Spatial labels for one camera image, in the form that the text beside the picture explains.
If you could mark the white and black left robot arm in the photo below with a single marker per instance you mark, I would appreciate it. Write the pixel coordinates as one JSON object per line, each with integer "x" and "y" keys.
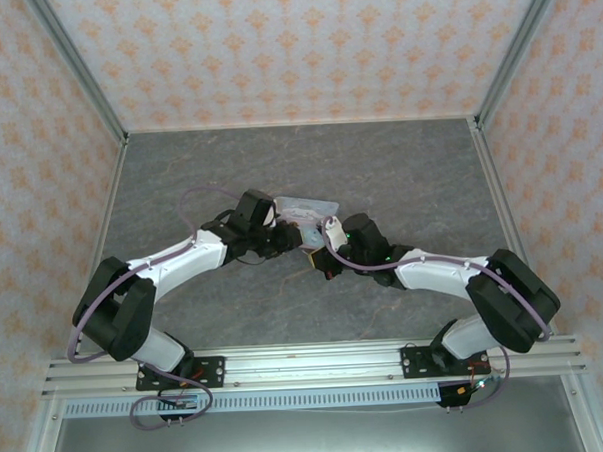
{"x": 135, "y": 303}

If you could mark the aluminium side rail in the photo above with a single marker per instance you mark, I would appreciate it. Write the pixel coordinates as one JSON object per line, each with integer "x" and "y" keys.
{"x": 113, "y": 244}
{"x": 502, "y": 227}

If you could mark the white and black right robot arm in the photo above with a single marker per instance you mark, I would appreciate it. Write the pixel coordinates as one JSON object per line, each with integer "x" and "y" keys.
{"x": 500, "y": 297}

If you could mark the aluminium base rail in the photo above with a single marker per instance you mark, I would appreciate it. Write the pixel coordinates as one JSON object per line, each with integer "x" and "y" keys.
{"x": 312, "y": 365}

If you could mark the grey metal sheet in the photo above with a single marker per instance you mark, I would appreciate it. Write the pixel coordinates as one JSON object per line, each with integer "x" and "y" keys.
{"x": 316, "y": 438}

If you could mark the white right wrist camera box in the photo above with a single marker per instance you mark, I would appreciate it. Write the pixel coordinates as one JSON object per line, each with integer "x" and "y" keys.
{"x": 335, "y": 232}

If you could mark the aluminium frame post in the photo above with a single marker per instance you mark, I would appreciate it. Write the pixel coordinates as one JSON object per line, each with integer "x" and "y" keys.
{"x": 516, "y": 46}
{"x": 77, "y": 65}

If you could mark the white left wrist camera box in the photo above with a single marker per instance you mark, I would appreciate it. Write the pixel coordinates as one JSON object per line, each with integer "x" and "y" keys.
{"x": 269, "y": 217}

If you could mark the small circuit board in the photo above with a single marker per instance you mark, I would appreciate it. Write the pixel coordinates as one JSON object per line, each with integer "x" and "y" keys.
{"x": 476, "y": 384}
{"x": 181, "y": 403}

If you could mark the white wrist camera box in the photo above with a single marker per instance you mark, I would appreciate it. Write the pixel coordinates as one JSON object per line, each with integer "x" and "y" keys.
{"x": 269, "y": 217}
{"x": 335, "y": 232}

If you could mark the clear plastic blister package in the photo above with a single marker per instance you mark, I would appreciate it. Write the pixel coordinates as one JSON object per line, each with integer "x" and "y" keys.
{"x": 306, "y": 211}

